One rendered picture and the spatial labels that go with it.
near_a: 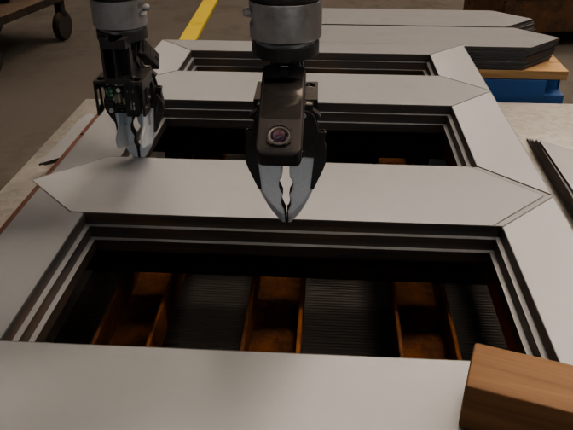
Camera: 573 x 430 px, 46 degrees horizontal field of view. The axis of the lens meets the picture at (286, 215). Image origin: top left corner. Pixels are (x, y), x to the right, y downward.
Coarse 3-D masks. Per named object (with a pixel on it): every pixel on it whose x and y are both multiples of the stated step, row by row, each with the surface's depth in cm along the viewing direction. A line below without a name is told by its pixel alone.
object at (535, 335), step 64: (192, 64) 157; (256, 64) 159; (320, 64) 158; (384, 64) 157; (320, 128) 129; (384, 128) 129; (448, 128) 126; (64, 256) 85; (320, 256) 91; (384, 256) 90; (448, 256) 90; (512, 256) 83; (512, 320) 77
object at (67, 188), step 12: (108, 156) 107; (72, 168) 103; (84, 168) 103; (96, 168) 103; (60, 180) 100; (72, 180) 100; (84, 180) 100; (48, 192) 96; (60, 192) 96; (72, 192) 96; (84, 192) 96; (72, 204) 93
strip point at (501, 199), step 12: (480, 180) 100; (492, 180) 100; (504, 180) 100; (480, 192) 97; (492, 192) 97; (504, 192) 97; (516, 192) 97; (528, 192) 97; (492, 204) 93; (504, 204) 93; (516, 204) 93; (528, 204) 93; (492, 216) 91; (504, 216) 91
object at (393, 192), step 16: (368, 176) 101; (384, 176) 101; (400, 176) 101; (416, 176) 101; (368, 192) 97; (384, 192) 97; (400, 192) 97; (416, 192) 97; (368, 208) 92; (384, 208) 92; (400, 208) 92; (416, 208) 92
